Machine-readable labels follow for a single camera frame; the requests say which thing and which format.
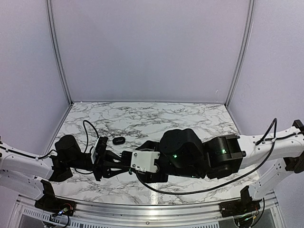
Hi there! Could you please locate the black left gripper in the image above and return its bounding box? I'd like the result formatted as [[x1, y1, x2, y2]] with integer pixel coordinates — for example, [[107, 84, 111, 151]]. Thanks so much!
[[67, 148, 129, 181]]

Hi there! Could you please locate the black earbud charging case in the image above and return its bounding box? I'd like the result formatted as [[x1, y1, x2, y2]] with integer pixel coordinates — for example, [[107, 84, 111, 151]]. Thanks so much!
[[112, 136, 125, 145]]

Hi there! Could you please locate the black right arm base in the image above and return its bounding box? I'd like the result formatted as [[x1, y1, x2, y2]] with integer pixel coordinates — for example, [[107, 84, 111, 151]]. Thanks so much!
[[219, 186, 262, 218]]

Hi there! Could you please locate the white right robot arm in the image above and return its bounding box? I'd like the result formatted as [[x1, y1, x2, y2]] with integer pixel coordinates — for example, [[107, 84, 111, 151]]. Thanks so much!
[[129, 120, 304, 213]]

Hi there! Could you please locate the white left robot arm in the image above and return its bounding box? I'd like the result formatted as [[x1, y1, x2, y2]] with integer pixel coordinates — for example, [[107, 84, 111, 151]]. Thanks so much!
[[0, 135, 132, 211]]

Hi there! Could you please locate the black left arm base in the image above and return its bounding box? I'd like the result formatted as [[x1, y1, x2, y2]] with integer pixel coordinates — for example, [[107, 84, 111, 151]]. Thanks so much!
[[35, 180, 76, 216]]

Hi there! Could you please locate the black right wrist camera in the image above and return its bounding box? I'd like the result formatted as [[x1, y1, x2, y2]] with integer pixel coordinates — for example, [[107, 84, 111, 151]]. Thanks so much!
[[120, 151, 133, 168]]

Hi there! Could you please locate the aluminium front rail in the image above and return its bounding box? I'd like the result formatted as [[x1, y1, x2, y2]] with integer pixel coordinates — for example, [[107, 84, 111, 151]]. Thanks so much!
[[14, 194, 278, 228]]

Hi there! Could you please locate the right aluminium frame post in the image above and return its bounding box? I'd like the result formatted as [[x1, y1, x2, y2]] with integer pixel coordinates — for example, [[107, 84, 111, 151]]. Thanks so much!
[[225, 0, 256, 109]]

